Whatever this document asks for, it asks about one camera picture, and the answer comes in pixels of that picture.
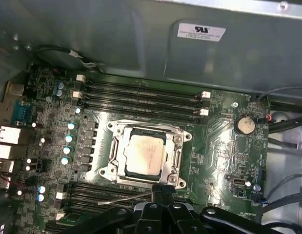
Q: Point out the teal serial port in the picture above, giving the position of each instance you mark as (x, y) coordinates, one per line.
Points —
(22, 111)

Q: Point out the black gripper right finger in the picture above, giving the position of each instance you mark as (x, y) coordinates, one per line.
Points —
(226, 221)

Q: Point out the metal socket cover frame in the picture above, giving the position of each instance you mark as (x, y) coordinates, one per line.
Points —
(177, 142)

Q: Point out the blue top capacitor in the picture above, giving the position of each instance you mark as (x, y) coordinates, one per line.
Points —
(60, 85)
(72, 126)
(67, 150)
(69, 138)
(59, 92)
(42, 189)
(41, 197)
(65, 160)

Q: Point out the thin metal locking lever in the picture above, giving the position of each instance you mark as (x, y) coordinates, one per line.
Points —
(121, 199)
(146, 123)

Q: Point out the CPU socket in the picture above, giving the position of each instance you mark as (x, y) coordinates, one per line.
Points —
(108, 171)

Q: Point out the silver CPU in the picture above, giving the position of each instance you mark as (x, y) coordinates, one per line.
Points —
(147, 154)

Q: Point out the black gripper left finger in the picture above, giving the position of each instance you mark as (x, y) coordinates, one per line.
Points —
(104, 220)

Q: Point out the open black PC case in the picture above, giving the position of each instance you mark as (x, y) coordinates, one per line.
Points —
(116, 36)

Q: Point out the white case sticker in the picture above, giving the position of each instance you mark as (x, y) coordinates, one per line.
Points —
(202, 31)

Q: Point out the green motherboard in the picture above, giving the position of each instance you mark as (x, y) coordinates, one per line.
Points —
(214, 151)

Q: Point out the round coin battery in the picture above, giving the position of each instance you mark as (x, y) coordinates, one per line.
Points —
(245, 124)

